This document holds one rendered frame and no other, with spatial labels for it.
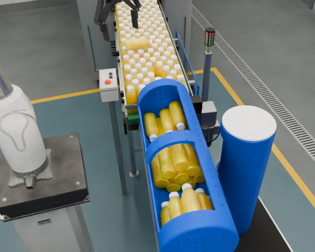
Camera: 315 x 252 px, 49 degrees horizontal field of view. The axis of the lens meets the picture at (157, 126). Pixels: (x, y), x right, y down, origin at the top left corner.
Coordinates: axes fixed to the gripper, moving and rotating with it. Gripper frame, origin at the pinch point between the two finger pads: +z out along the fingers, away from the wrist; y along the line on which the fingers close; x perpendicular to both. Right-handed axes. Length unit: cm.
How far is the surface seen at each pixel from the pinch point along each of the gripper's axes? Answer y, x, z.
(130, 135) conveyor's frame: -31, -60, 113
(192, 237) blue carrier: 23, 60, 47
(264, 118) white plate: -60, 30, 62
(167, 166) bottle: 5, 28, 51
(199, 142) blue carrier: -10, 32, 44
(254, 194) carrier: -49, 39, 109
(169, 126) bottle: -16, 5, 55
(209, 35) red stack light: -79, -26, 40
